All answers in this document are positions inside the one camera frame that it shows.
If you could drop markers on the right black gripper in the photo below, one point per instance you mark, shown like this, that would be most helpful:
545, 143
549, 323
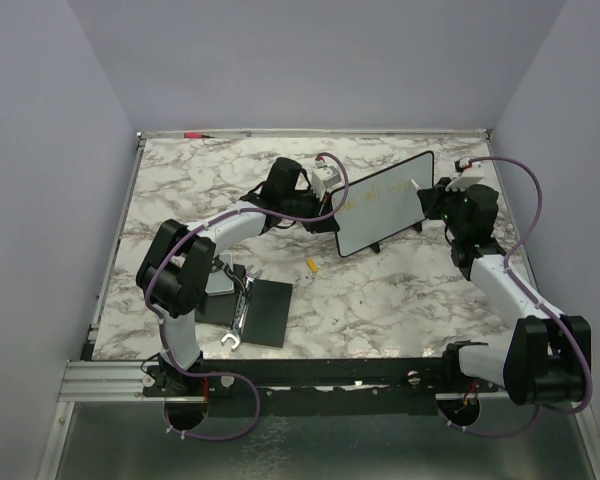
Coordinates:
432, 197

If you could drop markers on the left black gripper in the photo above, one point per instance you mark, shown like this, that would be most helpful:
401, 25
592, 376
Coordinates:
322, 226

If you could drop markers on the yellow marker cap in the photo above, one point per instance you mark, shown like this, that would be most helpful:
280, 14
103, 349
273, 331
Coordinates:
312, 266

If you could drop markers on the black framed whiteboard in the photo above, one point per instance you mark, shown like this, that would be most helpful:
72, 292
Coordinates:
381, 204

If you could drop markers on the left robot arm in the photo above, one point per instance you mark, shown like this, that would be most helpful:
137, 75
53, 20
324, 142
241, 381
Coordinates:
183, 277

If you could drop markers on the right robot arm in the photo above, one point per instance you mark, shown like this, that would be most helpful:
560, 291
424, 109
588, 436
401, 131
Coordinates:
548, 357

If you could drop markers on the silver wrench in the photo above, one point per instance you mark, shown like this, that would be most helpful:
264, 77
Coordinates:
235, 332

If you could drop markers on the black square mat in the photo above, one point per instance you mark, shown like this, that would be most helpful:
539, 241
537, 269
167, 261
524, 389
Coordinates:
267, 316

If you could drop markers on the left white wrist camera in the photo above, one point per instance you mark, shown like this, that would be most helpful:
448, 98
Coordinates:
322, 179

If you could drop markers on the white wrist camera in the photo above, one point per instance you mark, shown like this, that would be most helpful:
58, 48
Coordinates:
469, 172
322, 179

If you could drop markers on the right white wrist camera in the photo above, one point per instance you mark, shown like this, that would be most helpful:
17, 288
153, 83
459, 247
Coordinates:
469, 172

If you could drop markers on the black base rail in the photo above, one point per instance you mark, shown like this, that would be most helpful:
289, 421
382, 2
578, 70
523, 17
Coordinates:
278, 387

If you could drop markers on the red marker on rail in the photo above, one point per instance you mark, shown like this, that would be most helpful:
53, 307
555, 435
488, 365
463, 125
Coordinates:
197, 135

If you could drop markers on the aluminium table frame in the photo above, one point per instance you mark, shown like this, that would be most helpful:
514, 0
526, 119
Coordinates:
408, 306

